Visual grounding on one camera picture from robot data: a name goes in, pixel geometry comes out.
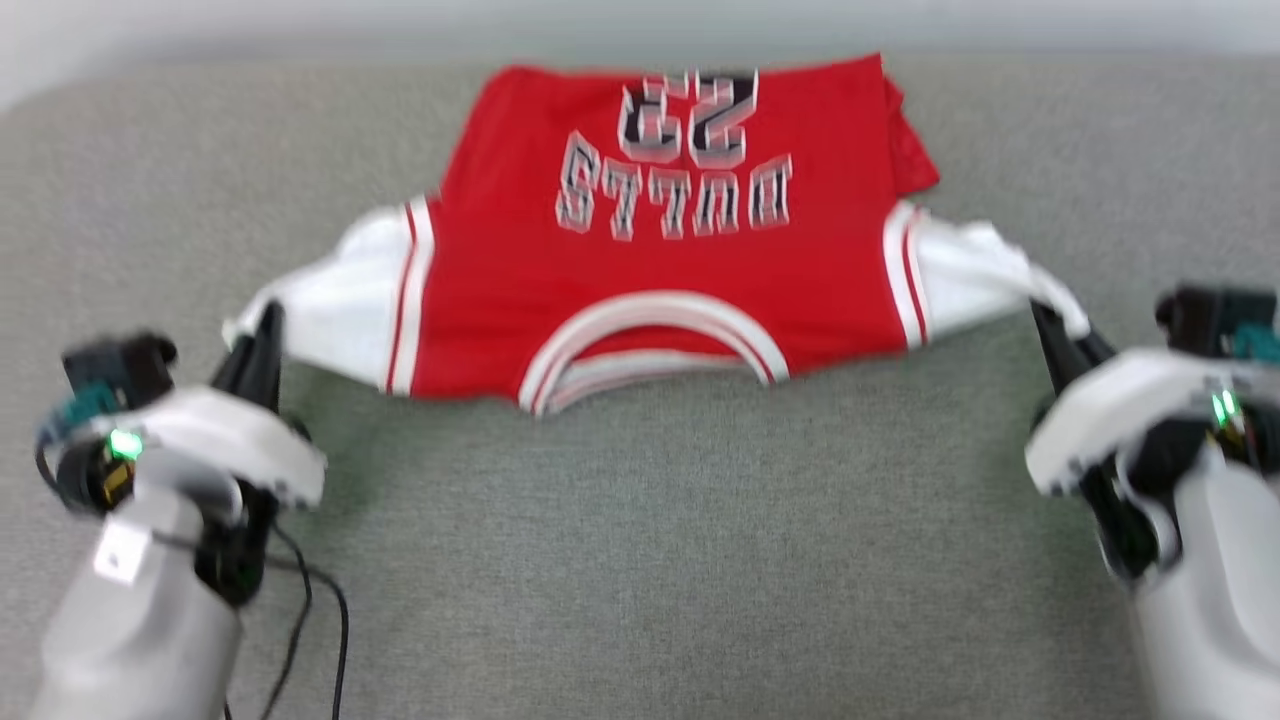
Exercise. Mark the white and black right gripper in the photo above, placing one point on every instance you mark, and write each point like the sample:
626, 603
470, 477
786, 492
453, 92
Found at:
1110, 410

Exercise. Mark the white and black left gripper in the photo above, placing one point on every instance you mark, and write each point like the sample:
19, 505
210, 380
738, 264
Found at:
230, 440

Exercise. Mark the red basketball jersey white sleeves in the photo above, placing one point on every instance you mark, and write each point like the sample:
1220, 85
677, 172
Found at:
660, 250

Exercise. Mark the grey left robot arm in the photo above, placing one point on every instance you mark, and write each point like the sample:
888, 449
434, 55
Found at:
140, 620

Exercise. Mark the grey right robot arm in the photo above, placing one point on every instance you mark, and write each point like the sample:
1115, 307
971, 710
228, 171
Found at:
1230, 600

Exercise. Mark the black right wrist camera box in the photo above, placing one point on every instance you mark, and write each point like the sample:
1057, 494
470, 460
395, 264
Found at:
1200, 315

